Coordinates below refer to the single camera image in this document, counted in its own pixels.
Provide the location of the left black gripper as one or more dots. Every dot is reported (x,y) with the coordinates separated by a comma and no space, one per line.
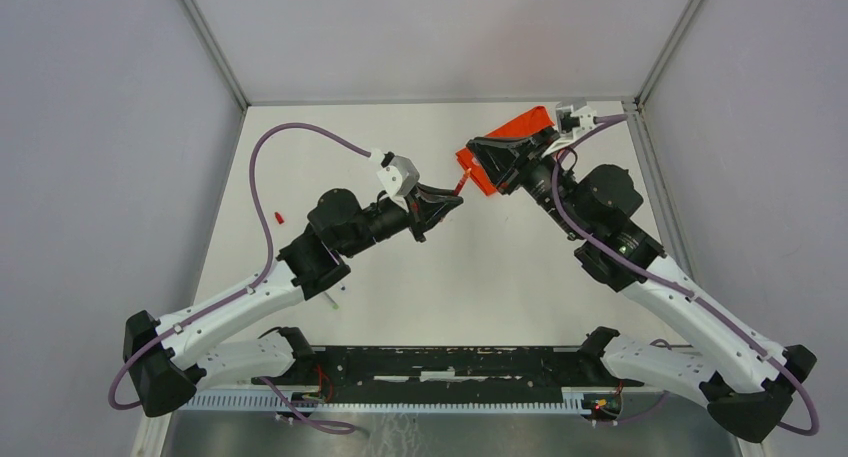
(427,206)

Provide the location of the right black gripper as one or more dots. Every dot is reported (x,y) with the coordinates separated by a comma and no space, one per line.
(502,164)

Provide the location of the red orange pen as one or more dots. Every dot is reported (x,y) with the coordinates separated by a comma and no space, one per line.
(462,181)

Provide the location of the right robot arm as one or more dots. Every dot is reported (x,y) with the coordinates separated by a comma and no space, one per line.
(745,381)

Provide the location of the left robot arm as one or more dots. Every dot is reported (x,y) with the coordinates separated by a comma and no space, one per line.
(172,357)

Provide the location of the thin green-tip pen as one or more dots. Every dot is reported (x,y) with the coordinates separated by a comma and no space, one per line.
(334,305)

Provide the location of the folded orange cloth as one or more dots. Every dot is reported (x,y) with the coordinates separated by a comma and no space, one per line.
(523,125)

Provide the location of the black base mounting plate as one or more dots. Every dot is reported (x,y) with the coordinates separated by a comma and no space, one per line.
(448,375)

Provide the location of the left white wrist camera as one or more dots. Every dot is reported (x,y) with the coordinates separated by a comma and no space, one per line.
(397,174)

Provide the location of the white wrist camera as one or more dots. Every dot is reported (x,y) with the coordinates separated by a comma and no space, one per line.
(574,119)
(397,174)

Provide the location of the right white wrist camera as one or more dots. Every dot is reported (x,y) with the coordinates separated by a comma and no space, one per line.
(574,119)

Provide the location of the white slotted cable duct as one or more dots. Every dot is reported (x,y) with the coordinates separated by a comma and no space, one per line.
(264,399)

